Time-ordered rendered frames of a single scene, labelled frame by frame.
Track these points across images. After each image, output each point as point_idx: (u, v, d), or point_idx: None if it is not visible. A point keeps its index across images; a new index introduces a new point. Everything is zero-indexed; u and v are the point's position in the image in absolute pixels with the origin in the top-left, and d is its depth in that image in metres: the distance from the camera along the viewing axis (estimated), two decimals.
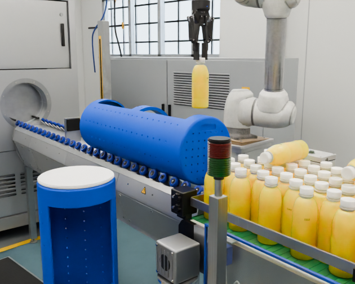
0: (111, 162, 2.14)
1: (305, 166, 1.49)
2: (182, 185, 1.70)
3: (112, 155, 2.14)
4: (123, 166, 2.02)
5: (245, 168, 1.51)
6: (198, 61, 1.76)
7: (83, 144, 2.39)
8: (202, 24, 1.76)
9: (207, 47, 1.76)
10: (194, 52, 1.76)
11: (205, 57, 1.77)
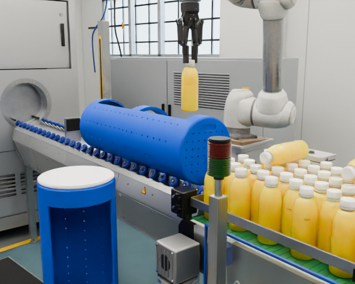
0: (111, 162, 2.14)
1: (305, 166, 1.49)
2: (182, 185, 1.70)
3: (112, 155, 2.14)
4: (123, 166, 2.02)
5: (245, 168, 1.51)
6: None
7: (83, 144, 2.39)
8: (191, 27, 1.73)
9: (196, 50, 1.73)
10: (183, 56, 1.72)
11: (195, 61, 1.74)
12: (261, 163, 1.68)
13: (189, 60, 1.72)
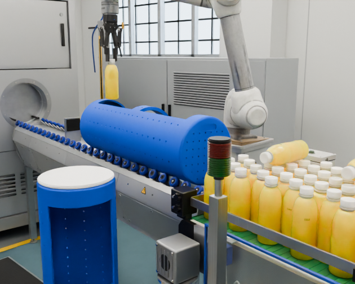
0: (110, 162, 2.14)
1: (305, 166, 1.49)
2: (182, 184, 1.70)
3: (112, 155, 2.14)
4: (123, 166, 2.03)
5: (245, 168, 1.51)
6: None
7: (83, 144, 2.39)
8: (112, 33, 2.22)
9: (116, 52, 2.22)
10: (105, 55, 2.22)
11: (115, 60, 2.24)
12: (105, 69, 2.23)
13: None
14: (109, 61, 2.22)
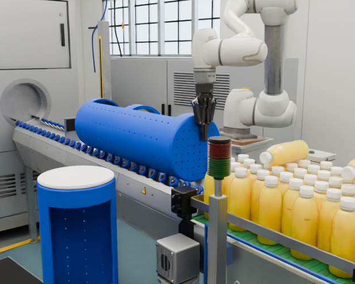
0: (112, 155, 2.17)
1: (305, 166, 1.49)
2: (182, 185, 1.70)
3: (106, 158, 2.16)
4: (127, 159, 2.03)
5: (245, 168, 1.51)
6: None
7: (81, 145, 2.39)
8: (203, 106, 1.71)
9: (200, 128, 1.75)
10: (207, 133, 1.75)
11: (202, 138, 1.76)
12: None
13: None
14: None
